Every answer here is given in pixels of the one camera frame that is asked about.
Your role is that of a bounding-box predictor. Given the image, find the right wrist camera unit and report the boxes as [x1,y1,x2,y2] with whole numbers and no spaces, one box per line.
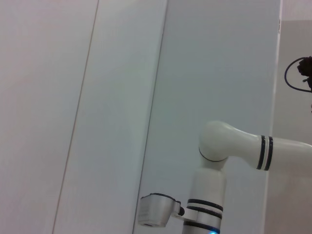
[137,192,185,228]

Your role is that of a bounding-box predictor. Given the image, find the black camera rig cable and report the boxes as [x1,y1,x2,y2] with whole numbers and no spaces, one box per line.
[284,57,312,94]

